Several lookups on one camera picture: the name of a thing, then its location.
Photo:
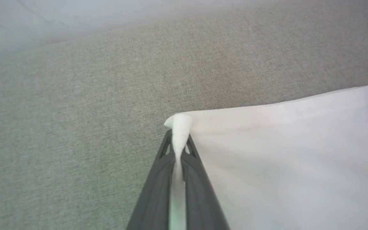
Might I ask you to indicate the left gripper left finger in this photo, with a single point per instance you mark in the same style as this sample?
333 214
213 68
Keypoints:
155 198

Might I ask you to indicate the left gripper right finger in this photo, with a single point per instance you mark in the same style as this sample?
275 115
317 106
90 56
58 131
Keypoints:
200 204

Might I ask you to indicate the white garment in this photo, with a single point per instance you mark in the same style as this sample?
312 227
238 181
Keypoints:
299 159

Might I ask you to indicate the grey-green fabric sofa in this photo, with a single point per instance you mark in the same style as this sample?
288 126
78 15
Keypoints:
75 127

